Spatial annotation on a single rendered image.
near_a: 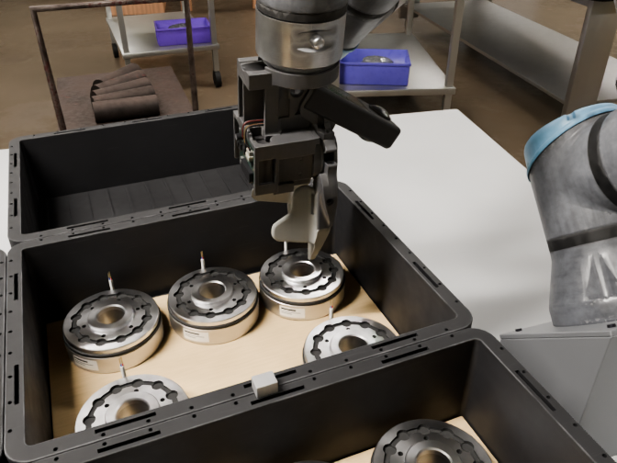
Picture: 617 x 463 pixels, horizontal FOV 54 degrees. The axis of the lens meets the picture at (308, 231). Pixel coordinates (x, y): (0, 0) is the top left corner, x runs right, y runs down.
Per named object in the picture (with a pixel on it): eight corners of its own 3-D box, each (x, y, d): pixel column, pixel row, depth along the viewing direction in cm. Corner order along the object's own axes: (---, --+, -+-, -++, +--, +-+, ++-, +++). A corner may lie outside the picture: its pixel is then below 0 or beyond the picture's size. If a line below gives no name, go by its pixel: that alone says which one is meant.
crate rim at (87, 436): (341, 194, 79) (342, 178, 78) (477, 342, 56) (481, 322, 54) (12, 262, 66) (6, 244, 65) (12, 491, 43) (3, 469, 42)
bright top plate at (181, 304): (244, 264, 74) (244, 259, 74) (267, 314, 66) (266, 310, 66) (162, 280, 72) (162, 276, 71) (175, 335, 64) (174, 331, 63)
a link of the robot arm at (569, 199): (592, 232, 78) (564, 135, 80) (690, 208, 66) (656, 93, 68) (523, 246, 73) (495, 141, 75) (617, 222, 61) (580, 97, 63)
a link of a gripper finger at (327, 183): (304, 217, 62) (301, 136, 58) (319, 214, 62) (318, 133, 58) (320, 236, 58) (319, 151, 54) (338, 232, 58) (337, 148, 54)
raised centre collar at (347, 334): (364, 328, 64) (364, 323, 64) (386, 358, 60) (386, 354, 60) (321, 340, 62) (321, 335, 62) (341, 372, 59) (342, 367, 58)
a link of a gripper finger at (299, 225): (268, 266, 63) (263, 184, 58) (320, 255, 64) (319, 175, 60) (277, 281, 60) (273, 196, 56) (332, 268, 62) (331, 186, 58)
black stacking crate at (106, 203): (268, 164, 107) (265, 104, 101) (337, 253, 84) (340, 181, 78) (30, 208, 95) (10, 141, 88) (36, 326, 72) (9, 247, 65)
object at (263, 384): (273, 379, 49) (272, 369, 48) (278, 392, 48) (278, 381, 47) (251, 386, 48) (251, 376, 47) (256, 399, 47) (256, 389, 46)
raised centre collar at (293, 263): (312, 256, 75) (312, 253, 74) (329, 279, 71) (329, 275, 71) (275, 265, 73) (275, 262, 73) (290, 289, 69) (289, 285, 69)
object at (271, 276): (323, 244, 78) (323, 241, 78) (358, 289, 70) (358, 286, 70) (249, 262, 75) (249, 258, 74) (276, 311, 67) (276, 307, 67)
